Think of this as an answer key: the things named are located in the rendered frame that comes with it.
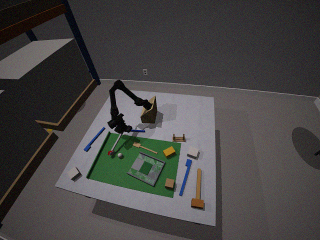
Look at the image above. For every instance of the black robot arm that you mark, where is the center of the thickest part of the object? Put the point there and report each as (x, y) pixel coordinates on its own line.
(118, 119)

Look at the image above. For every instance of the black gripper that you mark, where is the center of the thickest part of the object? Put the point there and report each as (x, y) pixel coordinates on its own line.
(125, 127)

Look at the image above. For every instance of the green mat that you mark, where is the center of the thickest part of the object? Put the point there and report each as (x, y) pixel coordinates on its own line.
(113, 170)

